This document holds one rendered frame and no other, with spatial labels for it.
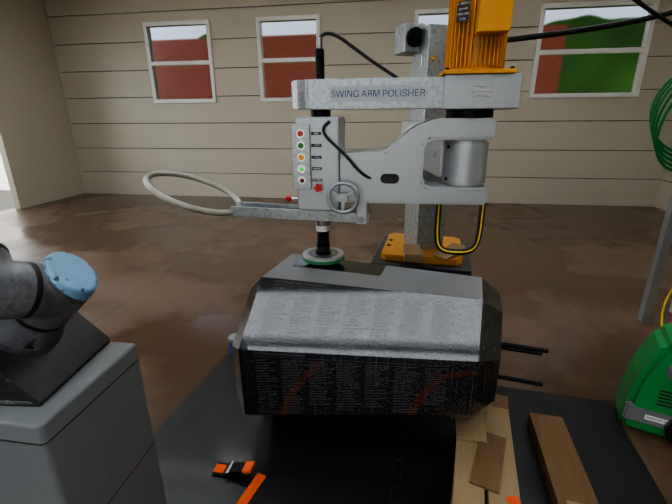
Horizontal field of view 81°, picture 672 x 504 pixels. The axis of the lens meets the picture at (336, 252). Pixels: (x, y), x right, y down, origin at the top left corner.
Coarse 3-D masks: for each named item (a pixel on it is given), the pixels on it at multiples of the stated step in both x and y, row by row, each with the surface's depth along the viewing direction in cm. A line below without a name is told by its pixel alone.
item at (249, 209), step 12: (240, 204) 206; (252, 204) 205; (264, 204) 204; (276, 204) 203; (288, 204) 202; (240, 216) 196; (252, 216) 195; (264, 216) 194; (276, 216) 193; (288, 216) 193; (300, 216) 192; (312, 216) 191; (324, 216) 190; (336, 216) 189; (348, 216) 189
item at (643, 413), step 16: (656, 336) 205; (640, 352) 213; (656, 352) 196; (640, 368) 204; (656, 368) 195; (624, 384) 218; (640, 384) 203; (656, 384) 197; (624, 400) 211; (640, 400) 203; (656, 400) 199; (624, 416) 208; (640, 416) 205; (656, 416) 201; (656, 432) 203
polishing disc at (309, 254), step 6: (306, 252) 203; (312, 252) 203; (336, 252) 203; (342, 252) 203; (306, 258) 197; (312, 258) 195; (318, 258) 195; (324, 258) 195; (330, 258) 194; (336, 258) 195
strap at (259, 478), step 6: (258, 474) 183; (258, 480) 180; (252, 486) 177; (258, 486) 177; (246, 492) 174; (252, 492) 174; (240, 498) 171; (246, 498) 171; (510, 498) 148; (516, 498) 148
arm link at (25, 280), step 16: (0, 256) 96; (0, 272) 94; (16, 272) 97; (32, 272) 100; (0, 288) 92; (16, 288) 95; (32, 288) 99; (0, 304) 93; (16, 304) 96; (32, 304) 99
